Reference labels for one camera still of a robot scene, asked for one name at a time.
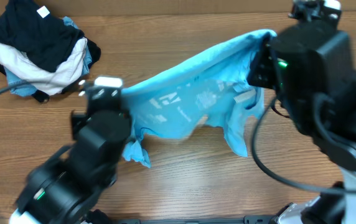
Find blue denim jeans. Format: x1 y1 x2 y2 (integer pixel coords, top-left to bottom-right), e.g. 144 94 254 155
4 16 92 97

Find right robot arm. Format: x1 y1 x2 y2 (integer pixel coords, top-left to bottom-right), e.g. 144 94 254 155
248 21 356 223

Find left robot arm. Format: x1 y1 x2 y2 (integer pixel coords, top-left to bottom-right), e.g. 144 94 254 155
9 84 132 223

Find black garment on pile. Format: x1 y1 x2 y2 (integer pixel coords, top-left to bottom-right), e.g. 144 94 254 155
0 0 84 72

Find black garment under pile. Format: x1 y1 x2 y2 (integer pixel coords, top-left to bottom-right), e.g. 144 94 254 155
0 39 101 103

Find cream white garment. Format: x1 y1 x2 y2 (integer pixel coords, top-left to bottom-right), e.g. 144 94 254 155
0 38 87 95

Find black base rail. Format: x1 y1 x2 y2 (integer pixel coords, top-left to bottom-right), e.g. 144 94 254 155
82 210 279 224

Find light blue printed t-shirt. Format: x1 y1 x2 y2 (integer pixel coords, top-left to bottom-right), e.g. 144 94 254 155
122 29 276 167

